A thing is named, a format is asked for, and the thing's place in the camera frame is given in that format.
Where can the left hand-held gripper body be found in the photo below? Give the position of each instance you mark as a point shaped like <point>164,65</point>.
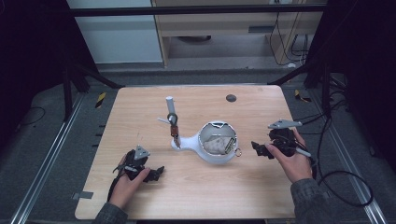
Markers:
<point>135,165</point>

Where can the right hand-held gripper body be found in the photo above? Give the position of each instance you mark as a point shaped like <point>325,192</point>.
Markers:
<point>283,140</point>

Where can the white stand with bowl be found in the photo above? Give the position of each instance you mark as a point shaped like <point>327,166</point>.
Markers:
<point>190,143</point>

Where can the person's left hand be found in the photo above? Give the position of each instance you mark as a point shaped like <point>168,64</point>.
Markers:
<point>124,191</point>

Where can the person's right hand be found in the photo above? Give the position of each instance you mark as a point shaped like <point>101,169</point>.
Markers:
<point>295,166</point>

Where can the yellow black tape piece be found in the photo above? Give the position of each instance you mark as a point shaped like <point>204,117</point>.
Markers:
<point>100,100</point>
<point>301,97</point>

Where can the round grey table grommet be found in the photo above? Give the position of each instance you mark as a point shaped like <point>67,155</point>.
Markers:
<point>231,98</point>

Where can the grey tape strip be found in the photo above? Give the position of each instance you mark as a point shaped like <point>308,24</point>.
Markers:
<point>82,195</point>

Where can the black metal stand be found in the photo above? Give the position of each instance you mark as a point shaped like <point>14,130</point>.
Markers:
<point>326,90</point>
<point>67,93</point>

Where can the black curtain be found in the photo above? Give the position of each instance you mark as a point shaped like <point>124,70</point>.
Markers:
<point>367,62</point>
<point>31,62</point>

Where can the white cabinet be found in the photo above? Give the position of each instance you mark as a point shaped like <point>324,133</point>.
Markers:
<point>118,37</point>

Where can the light wooden desk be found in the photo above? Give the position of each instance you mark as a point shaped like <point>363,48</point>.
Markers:
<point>218,23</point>

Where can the black horizontal bar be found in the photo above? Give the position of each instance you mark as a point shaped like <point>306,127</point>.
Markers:
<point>186,10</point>

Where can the aluminium floor rail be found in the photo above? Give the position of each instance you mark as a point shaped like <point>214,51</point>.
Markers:
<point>351,168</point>
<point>46,161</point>

